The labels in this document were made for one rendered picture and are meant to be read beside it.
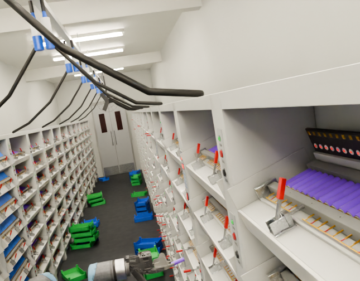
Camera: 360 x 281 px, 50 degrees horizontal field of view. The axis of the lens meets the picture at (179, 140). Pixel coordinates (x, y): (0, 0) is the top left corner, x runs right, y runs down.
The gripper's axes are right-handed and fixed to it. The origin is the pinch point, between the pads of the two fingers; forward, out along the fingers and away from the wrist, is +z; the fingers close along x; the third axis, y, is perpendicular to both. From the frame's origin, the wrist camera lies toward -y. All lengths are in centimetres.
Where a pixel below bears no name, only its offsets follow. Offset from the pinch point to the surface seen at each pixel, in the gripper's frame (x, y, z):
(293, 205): -104, 51, 16
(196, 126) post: -21, 62, 15
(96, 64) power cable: -43, 87, -18
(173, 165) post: 49, 37, 12
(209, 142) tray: -21, 55, 20
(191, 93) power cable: -43, 74, 11
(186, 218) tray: 32.0, 10.4, 13.6
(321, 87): -132, 71, 8
